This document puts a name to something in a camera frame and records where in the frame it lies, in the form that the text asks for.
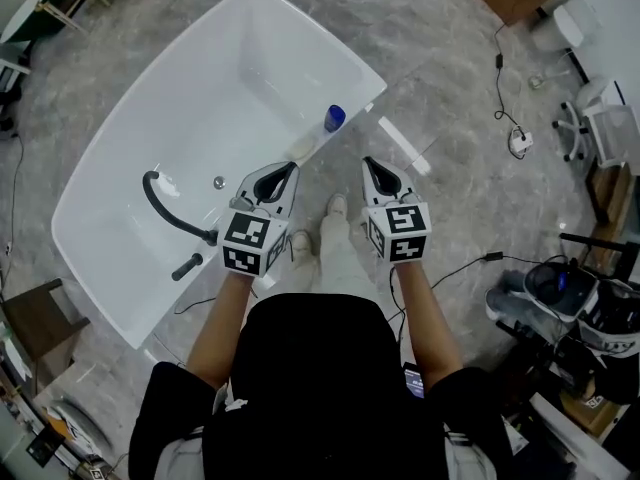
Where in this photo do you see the person's white shoe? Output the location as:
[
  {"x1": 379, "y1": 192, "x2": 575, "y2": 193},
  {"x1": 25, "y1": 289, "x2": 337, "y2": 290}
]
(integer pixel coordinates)
[
  {"x1": 326, "y1": 192, "x2": 350, "y2": 218},
  {"x1": 290, "y1": 230, "x2": 315, "y2": 270}
]

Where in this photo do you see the black phone with lit screen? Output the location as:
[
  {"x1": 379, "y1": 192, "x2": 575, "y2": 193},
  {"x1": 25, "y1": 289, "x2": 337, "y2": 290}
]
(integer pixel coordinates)
[{"x1": 402, "y1": 362, "x2": 427, "y2": 400}]

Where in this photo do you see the black curved faucet spout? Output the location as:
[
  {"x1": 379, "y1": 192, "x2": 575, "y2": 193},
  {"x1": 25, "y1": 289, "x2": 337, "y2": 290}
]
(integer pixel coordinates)
[{"x1": 142, "y1": 169, "x2": 221, "y2": 243}]

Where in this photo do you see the white power strip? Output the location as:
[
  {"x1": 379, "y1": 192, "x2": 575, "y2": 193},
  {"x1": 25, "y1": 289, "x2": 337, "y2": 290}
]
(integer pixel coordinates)
[{"x1": 509, "y1": 125, "x2": 535, "y2": 159}]

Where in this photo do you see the person's black shirt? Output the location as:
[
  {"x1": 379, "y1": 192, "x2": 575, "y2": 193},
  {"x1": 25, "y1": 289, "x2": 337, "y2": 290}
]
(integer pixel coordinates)
[{"x1": 128, "y1": 361, "x2": 514, "y2": 480}]

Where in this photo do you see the wooden chair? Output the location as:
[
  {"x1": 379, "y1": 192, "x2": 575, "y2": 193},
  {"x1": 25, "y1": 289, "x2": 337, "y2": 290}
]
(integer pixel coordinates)
[{"x1": 34, "y1": 0, "x2": 112, "y2": 35}]

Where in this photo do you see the round dark green table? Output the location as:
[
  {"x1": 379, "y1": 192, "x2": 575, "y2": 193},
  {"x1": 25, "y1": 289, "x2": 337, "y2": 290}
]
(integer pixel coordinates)
[{"x1": 0, "y1": 0, "x2": 66, "y2": 44}]

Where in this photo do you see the person's right white shoe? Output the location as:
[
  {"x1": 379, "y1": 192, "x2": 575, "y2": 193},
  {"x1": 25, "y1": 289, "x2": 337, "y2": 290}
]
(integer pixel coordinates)
[{"x1": 326, "y1": 192, "x2": 350, "y2": 218}]

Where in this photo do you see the person's left forearm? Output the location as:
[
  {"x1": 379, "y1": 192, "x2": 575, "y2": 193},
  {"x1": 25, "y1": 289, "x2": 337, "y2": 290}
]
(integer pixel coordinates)
[{"x1": 185, "y1": 267, "x2": 257, "y2": 390}]

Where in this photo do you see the person's right forearm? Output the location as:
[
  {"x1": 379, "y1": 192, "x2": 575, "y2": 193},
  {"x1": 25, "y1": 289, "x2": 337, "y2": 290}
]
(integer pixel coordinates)
[{"x1": 393, "y1": 260, "x2": 464, "y2": 388}]

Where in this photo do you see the person's left white shoe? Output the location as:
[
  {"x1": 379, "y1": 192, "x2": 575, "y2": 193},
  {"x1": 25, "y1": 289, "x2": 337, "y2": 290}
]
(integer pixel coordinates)
[{"x1": 290, "y1": 230, "x2": 315, "y2": 270}]

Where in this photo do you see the white bathtub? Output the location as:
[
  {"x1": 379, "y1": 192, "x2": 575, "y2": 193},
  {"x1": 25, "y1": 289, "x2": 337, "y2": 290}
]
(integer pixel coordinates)
[{"x1": 51, "y1": 0, "x2": 389, "y2": 352}]

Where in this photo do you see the white office chair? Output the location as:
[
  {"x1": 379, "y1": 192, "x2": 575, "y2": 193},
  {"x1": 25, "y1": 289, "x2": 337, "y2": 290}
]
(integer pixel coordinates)
[{"x1": 552, "y1": 77, "x2": 640, "y2": 169}]

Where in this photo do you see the dark wooden stool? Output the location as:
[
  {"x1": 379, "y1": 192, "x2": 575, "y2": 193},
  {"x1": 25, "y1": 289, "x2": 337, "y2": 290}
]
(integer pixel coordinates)
[{"x1": 1, "y1": 277, "x2": 92, "y2": 365}]

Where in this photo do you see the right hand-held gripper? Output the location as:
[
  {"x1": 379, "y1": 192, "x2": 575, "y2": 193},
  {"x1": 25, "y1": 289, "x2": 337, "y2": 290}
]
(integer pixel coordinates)
[{"x1": 361, "y1": 156, "x2": 432, "y2": 264}]

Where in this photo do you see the white cabinet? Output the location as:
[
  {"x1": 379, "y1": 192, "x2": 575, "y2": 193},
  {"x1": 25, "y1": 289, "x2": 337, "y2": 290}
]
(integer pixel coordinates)
[{"x1": 0, "y1": 42, "x2": 32, "y2": 94}]

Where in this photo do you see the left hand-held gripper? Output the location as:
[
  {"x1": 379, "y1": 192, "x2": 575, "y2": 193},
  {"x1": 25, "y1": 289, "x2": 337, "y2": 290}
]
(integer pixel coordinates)
[{"x1": 217, "y1": 160, "x2": 301, "y2": 279}]

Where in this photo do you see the blue bottle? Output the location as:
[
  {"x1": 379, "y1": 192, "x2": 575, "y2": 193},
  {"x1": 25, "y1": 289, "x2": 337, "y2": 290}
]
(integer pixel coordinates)
[{"x1": 323, "y1": 104, "x2": 347, "y2": 134}]

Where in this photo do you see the white cylindrical bin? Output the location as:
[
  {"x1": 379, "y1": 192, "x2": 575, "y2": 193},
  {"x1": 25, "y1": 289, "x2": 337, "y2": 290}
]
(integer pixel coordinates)
[{"x1": 530, "y1": 0, "x2": 600, "y2": 53}]

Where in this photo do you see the white soap bar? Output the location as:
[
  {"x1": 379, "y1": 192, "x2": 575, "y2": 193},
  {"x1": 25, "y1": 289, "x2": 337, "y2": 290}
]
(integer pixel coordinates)
[{"x1": 289, "y1": 135, "x2": 320, "y2": 163}]

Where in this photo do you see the black hand shower handle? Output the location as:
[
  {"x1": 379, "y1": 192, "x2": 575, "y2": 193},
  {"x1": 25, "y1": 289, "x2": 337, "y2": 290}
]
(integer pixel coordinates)
[{"x1": 171, "y1": 252, "x2": 204, "y2": 283}]

